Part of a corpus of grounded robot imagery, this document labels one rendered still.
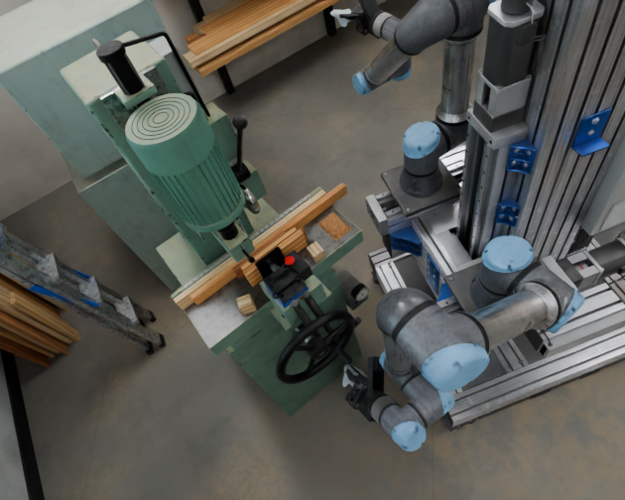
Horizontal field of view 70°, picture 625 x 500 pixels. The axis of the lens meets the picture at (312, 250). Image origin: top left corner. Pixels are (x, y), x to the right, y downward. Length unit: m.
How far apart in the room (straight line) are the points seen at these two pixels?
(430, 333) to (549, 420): 1.37
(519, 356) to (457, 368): 1.15
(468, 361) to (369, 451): 1.29
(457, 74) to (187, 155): 0.82
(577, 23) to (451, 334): 0.61
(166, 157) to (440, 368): 0.69
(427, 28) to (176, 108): 0.65
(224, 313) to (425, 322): 0.72
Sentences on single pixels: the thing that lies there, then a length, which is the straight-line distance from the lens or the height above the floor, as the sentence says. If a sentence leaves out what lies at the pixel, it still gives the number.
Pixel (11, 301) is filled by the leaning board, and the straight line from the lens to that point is 2.59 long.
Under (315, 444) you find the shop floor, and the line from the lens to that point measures 2.14.
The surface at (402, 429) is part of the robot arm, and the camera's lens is 1.21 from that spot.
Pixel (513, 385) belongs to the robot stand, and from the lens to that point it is 1.96.
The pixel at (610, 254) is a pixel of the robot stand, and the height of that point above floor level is 0.77.
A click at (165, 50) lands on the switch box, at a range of 1.34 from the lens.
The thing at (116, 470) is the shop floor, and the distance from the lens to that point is 2.48.
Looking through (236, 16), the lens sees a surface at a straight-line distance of 3.35.
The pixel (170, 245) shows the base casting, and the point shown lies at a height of 0.80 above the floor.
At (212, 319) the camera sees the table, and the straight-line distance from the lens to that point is 1.41.
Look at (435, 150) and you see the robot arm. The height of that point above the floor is 1.01.
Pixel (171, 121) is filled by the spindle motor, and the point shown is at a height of 1.50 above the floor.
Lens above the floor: 2.06
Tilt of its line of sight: 54 degrees down
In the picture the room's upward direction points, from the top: 20 degrees counter-clockwise
